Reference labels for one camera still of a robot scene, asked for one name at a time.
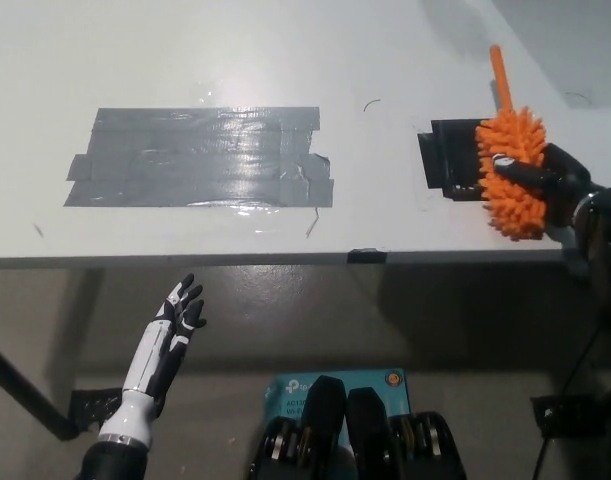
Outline black robot body blocks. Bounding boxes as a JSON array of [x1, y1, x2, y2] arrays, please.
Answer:
[[247, 374, 469, 480]]

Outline orange microfibre duster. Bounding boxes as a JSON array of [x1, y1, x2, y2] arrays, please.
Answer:
[[474, 44, 547, 243]]

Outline black table leg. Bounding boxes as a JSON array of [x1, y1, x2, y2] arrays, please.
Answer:
[[0, 337, 77, 442]]

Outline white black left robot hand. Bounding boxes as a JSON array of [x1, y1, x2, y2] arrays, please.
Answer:
[[97, 272, 208, 450]]

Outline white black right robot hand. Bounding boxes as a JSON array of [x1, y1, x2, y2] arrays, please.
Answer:
[[491, 142, 595, 235]]

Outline black cable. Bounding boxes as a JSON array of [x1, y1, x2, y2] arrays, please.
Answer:
[[531, 324, 609, 480]]

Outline grey duct tape patch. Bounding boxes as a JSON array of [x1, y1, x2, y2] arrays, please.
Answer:
[[63, 105, 335, 209]]

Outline black tape square patch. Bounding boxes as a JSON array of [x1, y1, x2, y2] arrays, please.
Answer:
[[417, 118, 489, 203]]

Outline teal router box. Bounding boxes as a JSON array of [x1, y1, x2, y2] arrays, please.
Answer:
[[262, 368, 413, 419]]

